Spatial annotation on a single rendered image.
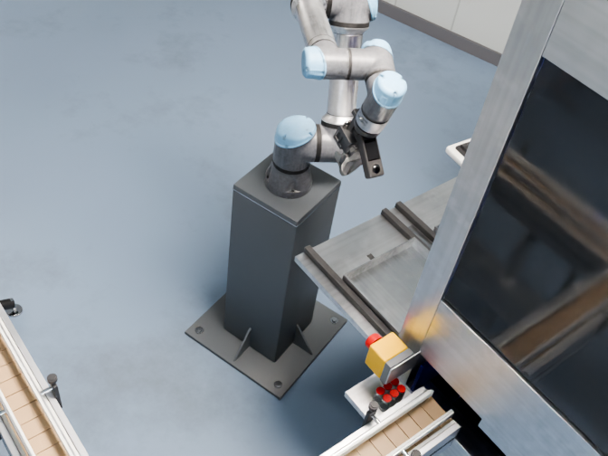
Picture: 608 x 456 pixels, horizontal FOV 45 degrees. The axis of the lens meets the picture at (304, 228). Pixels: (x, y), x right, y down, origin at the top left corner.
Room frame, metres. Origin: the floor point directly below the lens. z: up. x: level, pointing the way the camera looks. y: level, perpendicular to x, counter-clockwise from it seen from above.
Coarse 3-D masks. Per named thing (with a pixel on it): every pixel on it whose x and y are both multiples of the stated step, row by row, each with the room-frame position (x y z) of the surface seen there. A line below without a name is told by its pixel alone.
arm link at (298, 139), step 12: (288, 120) 1.72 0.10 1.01; (300, 120) 1.73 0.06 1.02; (312, 120) 1.73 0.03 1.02; (276, 132) 1.68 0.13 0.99; (288, 132) 1.67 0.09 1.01; (300, 132) 1.67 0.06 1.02; (312, 132) 1.68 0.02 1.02; (276, 144) 1.67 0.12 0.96; (288, 144) 1.64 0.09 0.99; (300, 144) 1.65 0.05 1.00; (312, 144) 1.67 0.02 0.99; (276, 156) 1.66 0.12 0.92; (288, 156) 1.64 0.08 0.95; (300, 156) 1.65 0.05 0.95; (312, 156) 1.66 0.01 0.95; (288, 168) 1.64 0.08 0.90; (300, 168) 1.65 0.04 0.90
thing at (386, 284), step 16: (416, 240) 1.42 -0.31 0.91; (384, 256) 1.35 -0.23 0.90; (400, 256) 1.38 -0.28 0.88; (416, 256) 1.39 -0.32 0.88; (352, 272) 1.27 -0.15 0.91; (368, 272) 1.30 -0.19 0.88; (384, 272) 1.31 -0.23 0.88; (400, 272) 1.32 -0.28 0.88; (416, 272) 1.33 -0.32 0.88; (352, 288) 1.22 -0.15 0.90; (368, 288) 1.25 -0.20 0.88; (384, 288) 1.26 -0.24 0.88; (400, 288) 1.27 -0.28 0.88; (368, 304) 1.18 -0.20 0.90; (384, 304) 1.20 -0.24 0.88; (400, 304) 1.21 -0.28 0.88; (384, 320) 1.13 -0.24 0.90; (400, 320) 1.16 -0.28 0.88
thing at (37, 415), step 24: (0, 312) 0.94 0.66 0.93; (0, 336) 0.88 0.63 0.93; (0, 360) 0.82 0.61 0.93; (24, 360) 0.83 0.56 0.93; (0, 384) 0.77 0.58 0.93; (24, 384) 0.78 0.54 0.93; (0, 408) 0.71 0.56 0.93; (24, 408) 0.72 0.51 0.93; (48, 408) 0.71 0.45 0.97; (0, 432) 0.66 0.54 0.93; (24, 432) 0.67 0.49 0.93; (48, 432) 0.68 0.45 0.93; (72, 432) 0.68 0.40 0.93
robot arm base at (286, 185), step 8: (272, 160) 1.68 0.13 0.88; (272, 168) 1.67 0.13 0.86; (280, 168) 1.65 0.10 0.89; (272, 176) 1.66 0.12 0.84; (280, 176) 1.64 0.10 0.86; (288, 176) 1.64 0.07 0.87; (296, 176) 1.65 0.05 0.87; (304, 176) 1.66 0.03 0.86; (272, 184) 1.64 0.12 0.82; (280, 184) 1.64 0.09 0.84; (288, 184) 1.64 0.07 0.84; (296, 184) 1.64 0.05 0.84; (304, 184) 1.66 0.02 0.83; (272, 192) 1.64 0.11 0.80; (280, 192) 1.63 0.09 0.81; (288, 192) 1.63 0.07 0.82; (296, 192) 1.63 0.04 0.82; (304, 192) 1.65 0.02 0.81
